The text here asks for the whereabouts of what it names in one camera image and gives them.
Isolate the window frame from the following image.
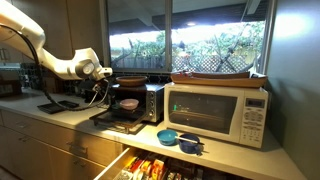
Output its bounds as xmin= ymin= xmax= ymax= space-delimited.
xmin=99 ymin=0 xmax=278 ymax=76

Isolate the red packet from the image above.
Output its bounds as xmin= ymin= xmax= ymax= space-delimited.
xmin=128 ymin=156 xmax=145 ymax=174

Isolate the woven wicker basket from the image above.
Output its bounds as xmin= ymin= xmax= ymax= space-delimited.
xmin=115 ymin=75 xmax=148 ymax=88

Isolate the flat black baking tray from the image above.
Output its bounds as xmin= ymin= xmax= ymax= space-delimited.
xmin=37 ymin=100 xmax=80 ymax=115

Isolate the toaster oven glass door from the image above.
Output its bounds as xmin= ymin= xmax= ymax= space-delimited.
xmin=89 ymin=111 xmax=146 ymax=135

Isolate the light handled utensil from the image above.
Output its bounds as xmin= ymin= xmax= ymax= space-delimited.
xmin=174 ymin=135 xmax=205 ymax=146

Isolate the silver toaster oven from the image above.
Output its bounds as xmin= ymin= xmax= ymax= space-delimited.
xmin=107 ymin=83 xmax=165 ymax=124

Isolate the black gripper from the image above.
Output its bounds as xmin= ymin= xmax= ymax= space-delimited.
xmin=85 ymin=79 xmax=116 ymax=109

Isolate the teal bowl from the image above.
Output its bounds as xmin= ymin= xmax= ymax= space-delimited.
xmin=156 ymin=129 xmax=179 ymax=146

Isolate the dark countertop appliance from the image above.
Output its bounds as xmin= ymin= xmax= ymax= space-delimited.
xmin=0 ymin=79 xmax=23 ymax=98

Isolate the open wooden drawer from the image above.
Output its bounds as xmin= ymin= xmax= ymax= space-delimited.
xmin=93 ymin=146 xmax=241 ymax=180

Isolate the small pink bowl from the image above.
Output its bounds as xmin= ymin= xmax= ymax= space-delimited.
xmin=119 ymin=98 xmax=140 ymax=111

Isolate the dark blue bowl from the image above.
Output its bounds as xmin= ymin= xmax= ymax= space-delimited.
xmin=178 ymin=133 xmax=202 ymax=155

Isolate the white microwave oven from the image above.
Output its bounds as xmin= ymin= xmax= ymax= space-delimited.
xmin=163 ymin=82 xmax=270 ymax=149

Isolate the orange packet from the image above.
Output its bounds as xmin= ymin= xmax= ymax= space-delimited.
xmin=150 ymin=158 xmax=166 ymax=180

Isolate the large wooden serving tray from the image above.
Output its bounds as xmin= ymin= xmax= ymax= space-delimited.
xmin=170 ymin=71 xmax=269 ymax=89

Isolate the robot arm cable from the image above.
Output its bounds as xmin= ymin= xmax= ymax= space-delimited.
xmin=0 ymin=23 xmax=112 ymax=112

